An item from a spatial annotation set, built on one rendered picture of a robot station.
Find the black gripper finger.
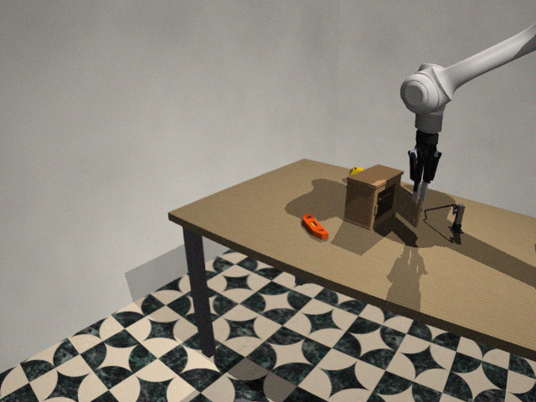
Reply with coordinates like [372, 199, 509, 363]
[420, 150, 441, 202]
[408, 147, 427, 203]

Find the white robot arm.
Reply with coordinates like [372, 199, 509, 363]
[400, 23, 536, 134]

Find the orange spirit level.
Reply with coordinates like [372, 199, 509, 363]
[302, 214, 329, 240]

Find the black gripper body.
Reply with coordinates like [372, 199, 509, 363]
[415, 129, 439, 160]

